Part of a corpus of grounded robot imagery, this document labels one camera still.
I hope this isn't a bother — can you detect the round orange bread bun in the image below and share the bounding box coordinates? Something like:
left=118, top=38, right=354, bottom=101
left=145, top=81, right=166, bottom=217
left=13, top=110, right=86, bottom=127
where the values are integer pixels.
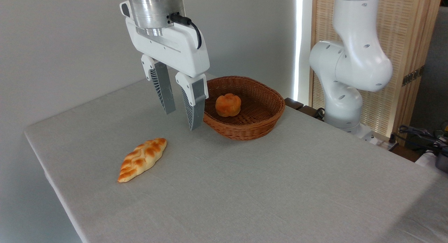
left=215, top=93, right=242, bottom=117

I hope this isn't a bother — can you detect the grey tablecloth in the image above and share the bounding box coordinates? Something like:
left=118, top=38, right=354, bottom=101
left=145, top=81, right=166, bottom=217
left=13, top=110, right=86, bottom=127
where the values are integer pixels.
left=24, top=65, right=448, bottom=243

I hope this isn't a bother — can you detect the black cable bundle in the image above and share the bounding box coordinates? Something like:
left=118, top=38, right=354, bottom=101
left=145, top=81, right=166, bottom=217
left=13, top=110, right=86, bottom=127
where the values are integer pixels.
left=398, top=125, right=448, bottom=157

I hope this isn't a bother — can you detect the metal screen hinge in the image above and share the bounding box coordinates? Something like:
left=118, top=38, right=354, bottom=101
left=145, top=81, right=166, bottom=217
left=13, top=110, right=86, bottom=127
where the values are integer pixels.
left=402, top=66, right=425, bottom=87

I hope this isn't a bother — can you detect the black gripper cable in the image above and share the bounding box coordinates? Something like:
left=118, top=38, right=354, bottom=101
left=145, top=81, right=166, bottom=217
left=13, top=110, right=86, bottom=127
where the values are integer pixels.
left=170, top=13, right=203, bottom=50

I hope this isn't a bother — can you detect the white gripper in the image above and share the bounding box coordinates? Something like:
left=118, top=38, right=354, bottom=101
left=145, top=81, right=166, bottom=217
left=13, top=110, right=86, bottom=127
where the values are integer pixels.
left=125, top=17, right=211, bottom=131

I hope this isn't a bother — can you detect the brown wicker basket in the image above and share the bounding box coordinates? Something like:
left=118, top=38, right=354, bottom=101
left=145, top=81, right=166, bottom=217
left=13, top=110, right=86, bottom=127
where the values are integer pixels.
left=203, top=76, right=286, bottom=141

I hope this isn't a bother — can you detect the long braided bread loaf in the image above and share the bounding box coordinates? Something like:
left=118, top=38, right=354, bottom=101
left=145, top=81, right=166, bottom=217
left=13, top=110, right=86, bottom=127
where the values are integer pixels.
left=118, top=138, right=167, bottom=183

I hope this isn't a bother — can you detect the wooden slatted folding screen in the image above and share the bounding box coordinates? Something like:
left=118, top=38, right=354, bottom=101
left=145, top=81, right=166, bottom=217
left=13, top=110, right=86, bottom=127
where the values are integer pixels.
left=309, top=0, right=443, bottom=146

